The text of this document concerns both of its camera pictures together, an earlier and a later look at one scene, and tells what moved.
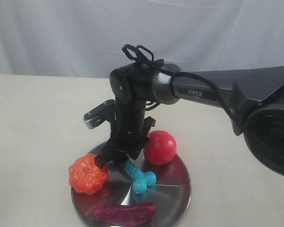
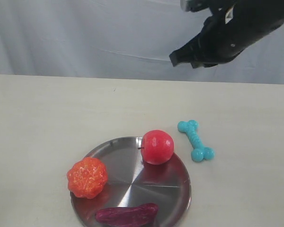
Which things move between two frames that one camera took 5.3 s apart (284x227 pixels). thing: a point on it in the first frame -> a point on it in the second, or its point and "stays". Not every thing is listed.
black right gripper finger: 119,161 -> 197,65
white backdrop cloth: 86,38 stays
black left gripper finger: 105,152 -> 189,53
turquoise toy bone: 141,179 -> 199,152
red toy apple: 161,147 stays
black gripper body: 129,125 -> 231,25
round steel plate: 171,194 stays
